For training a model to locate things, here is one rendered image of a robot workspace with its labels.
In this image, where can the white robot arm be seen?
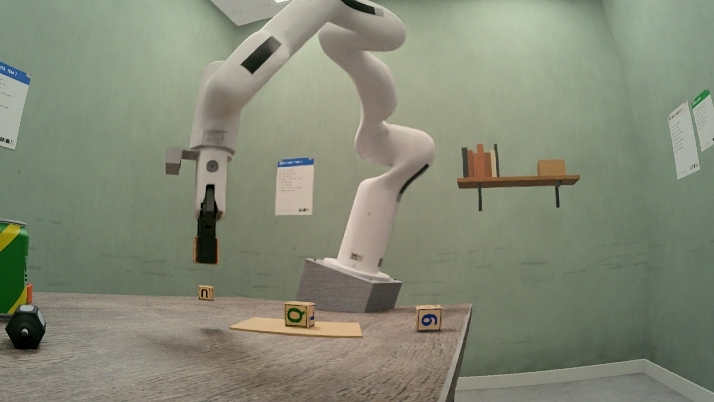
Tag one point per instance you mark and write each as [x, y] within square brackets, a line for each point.
[408, 151]

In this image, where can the beige mat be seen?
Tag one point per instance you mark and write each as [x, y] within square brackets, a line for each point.
[320, 329]

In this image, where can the green and yellow striped can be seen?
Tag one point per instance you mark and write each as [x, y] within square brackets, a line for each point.
[14, 246]

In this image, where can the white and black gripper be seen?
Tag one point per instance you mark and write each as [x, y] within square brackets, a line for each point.
[214, 193]

